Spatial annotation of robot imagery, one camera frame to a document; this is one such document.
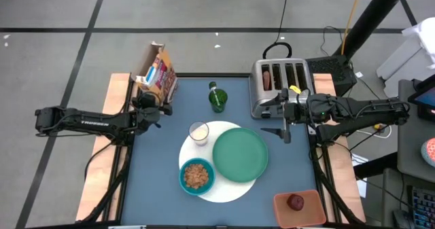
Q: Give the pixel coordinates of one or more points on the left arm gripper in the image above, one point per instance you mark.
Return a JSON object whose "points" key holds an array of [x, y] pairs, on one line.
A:
{"points": [[146, 115]]}

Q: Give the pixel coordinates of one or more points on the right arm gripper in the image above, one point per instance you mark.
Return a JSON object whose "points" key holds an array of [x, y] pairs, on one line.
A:
{"points": [[302, 108]]}

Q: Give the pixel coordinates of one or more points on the brown toast slice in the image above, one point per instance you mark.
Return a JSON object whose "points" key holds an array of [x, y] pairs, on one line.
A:
{"points": [[266, 80]]}

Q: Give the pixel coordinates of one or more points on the yellow raisin nut cereal box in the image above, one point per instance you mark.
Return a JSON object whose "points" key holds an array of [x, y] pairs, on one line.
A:
{"points": [[159, 72]]}

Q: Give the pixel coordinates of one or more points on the silver spoon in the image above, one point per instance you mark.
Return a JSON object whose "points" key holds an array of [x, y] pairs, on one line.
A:
{"points": [[214, 92]]}

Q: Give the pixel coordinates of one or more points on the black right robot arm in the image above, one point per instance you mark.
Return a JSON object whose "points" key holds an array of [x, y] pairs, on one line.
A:
{"points": [[367, 110]]}

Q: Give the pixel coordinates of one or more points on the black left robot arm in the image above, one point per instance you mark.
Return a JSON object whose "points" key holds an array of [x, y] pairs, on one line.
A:
{"points": [[85, 122]]}

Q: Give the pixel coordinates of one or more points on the yellow tape tag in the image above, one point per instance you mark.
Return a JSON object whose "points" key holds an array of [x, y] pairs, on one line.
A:
{"points": [[295, 89]]}

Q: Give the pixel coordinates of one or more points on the stainless steel toaster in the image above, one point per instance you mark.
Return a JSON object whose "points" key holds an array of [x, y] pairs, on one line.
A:
{"points": [[258, 86]]}

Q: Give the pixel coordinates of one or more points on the clear drinking glass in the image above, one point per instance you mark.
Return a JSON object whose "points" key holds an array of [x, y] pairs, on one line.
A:
{"points": [[198, 132]]}

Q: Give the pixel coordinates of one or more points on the green round plate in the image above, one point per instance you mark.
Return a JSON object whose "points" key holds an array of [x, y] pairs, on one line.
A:
{"points": [[240, 155]]}

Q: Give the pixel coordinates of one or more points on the wooden side board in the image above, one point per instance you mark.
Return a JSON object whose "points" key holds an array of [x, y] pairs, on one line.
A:
{"points": [[112, 93], [324, 84]]}

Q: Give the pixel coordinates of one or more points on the green faceted cup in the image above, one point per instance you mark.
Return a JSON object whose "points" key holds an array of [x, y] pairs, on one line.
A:
{"points": [[218, 101]]}

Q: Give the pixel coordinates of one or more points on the teal blue bowl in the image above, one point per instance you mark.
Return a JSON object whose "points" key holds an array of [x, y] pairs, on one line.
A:
{"points": [[181, 181]]}

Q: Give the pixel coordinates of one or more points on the brown cereal flakes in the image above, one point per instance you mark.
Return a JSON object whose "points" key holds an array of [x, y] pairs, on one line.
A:
{"points": [[196, 176]]}

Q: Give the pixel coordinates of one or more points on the black perforated box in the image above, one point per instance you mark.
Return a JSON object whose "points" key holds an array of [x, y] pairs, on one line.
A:
{"points": [[329, 72]]}

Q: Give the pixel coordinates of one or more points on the dark red apple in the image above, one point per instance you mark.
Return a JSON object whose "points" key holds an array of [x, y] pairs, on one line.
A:
{"points": [[295, 202]]}

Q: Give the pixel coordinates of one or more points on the white round woven placemat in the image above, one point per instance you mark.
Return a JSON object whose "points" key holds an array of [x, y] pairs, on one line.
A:
{"points": [[224, 193]]}

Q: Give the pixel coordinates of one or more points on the orange plastic tray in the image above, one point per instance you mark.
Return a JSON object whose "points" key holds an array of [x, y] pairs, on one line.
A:
{"points": [[306, 219]]}

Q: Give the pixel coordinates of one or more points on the grey side desk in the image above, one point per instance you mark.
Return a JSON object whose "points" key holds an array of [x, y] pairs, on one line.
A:
{"points": [[409, 144]]}

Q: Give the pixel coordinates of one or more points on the black tablet screen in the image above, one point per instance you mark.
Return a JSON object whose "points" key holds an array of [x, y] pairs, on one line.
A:
{"points": [[426, 100]]}

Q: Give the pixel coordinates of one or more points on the orange patterned ball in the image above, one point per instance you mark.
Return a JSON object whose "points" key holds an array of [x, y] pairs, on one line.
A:
{"points": [[430, 152]]}

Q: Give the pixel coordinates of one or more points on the black keyboard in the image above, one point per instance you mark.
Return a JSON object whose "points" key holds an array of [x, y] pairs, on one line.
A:
{"points": [[423, 208]]}

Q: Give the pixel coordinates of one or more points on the black metal table frame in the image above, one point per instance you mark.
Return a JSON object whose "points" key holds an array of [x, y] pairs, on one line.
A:
{"points": [[204, 75]]}

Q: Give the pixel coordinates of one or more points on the black round post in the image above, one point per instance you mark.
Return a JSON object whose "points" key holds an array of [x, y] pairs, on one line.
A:
{"points": [[370, 18]]}

